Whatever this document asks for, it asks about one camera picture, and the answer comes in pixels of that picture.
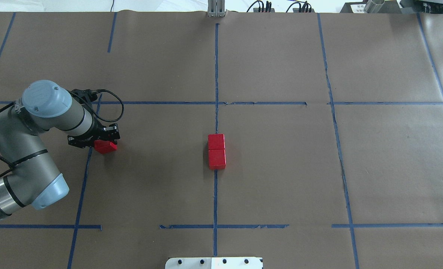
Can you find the brown paper table cover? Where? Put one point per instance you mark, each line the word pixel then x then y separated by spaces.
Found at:
pixel 333 128

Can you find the aluminium frame post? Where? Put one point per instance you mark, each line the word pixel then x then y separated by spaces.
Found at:
pixel 216 8

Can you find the red cube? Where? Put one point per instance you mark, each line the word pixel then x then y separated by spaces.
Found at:
pixel 217 159
pixel 104 147
pixel 216 141

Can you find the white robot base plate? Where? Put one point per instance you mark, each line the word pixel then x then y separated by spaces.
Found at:
pixel 214 263

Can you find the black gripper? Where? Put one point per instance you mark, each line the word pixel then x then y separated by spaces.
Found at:
pixel 97 132

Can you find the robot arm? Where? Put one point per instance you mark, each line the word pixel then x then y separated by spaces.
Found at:
pixel 32 177

